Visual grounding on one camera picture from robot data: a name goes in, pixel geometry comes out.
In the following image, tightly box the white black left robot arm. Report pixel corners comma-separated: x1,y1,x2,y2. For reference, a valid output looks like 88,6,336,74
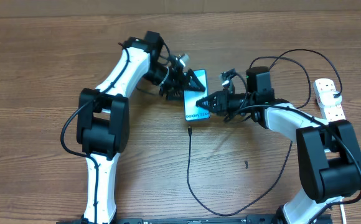
60,31,206,224

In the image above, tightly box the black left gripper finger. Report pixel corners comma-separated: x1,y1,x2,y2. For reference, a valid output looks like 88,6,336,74
185,69,206,92
166,90,184,100

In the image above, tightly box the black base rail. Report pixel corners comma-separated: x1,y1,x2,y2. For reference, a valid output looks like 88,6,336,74
55,213,334,224

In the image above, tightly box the white power strip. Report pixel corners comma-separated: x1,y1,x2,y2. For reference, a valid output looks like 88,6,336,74
313,78,346,121

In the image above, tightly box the white charger plug adapter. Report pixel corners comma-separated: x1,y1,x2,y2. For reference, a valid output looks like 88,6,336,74
317,90,342,108

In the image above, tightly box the Samsung Galaxy smartphone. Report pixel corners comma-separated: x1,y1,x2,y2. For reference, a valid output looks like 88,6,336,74
184,69,210,121

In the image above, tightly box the black USB charging cable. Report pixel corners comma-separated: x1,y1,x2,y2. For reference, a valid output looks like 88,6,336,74
185,49,343,217

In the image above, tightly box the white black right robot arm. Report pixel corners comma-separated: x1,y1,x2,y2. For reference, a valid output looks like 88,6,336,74
196,67,361,223

